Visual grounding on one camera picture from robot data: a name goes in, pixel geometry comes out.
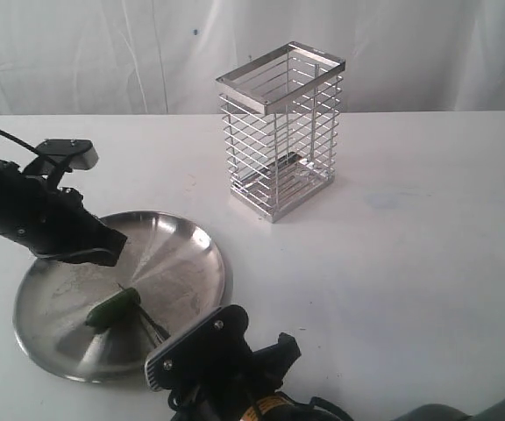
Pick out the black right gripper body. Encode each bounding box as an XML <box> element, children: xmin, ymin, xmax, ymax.
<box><xmin>167</xmin><ymin>333</ymin><xmax>301</xmax><ymax>412</ymax></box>

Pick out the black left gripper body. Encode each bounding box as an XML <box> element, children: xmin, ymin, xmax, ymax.
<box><xmin>0</xmin><ymin>166</ymin><xmax>103</xmax><ymax>259</ymax></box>

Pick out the green cucumber piece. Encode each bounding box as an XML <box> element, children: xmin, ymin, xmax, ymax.
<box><xmin>84</xmin><ymin>288</ymin><xmax>141</xmax><ymax>330</ymax></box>

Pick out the black handled serrated knife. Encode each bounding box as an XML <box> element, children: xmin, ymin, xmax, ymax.
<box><xmin>118</xmin><ymin>283</ymin><xmax>171</xmax><ymax>344</ymax></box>

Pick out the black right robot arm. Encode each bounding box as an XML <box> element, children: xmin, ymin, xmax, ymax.
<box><xmin>160</xmin><ymin>326</ymin><xmax>505</xmax><ymax>420</ymax></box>

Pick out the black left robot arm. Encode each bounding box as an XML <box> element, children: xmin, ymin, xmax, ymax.
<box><xmin>0</xmin><ymin>139</ymin><xmax>127</xmax><ymax>267</ymax></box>

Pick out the round stainless steel plate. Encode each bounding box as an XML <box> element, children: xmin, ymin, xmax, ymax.
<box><xmin>13</xmin><ymin>210</ymin><xmax>231</xmax><ymax>382</ymax></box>

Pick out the white backdrop curtain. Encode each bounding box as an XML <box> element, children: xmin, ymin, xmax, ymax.
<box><xmin>0</xmin><ymin>1</ymin><xmax>505</xmax><ymax>115</ymax></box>

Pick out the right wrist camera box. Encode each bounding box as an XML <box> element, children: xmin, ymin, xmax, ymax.
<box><xmin>144</xmin><ymin>304</ymin><xmax>252</xmax><ymax>391</ymax></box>

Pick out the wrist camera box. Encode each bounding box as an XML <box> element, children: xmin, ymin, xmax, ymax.
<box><xmin>144</xmin><ymin>304</ymin><xmax>252</xmax><ymax>391</ymax></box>
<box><xmin>23</xmin><ymin>139</ymin><xmax>99</xmax><ymax>176</ymax></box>

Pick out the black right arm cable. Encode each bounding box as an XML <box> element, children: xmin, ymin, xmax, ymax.
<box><xmin>278</xmin><ymin>389</ymin><xmax>350</xmax><ymax>421</ymax></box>

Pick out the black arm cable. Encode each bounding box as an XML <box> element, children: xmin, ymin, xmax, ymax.
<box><xmin>278</xmin><ymin>389</ymin><xmax>350</xmax><ymax>421</ymax></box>
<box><xmin>0</xmin><ymin>114</ymin><xmax>43</xmax><ymax>155</ymax></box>

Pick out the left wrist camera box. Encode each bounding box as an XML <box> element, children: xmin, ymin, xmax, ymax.
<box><xmin>23</xmin><ymin>139</ymin><xmax>99</xmax><ymax>176</ymax></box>

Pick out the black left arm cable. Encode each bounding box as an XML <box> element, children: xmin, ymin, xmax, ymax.
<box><xmin>0</xmin><ymin>114</ymin><xmax>43</xmax><ymax>155</ymax></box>

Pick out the chrome wire utensil basket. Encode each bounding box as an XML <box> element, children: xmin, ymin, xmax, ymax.
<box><xmin>216</xmin><ymin>41</ymin><xmax>346</xmax><ymax>223</ymax></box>

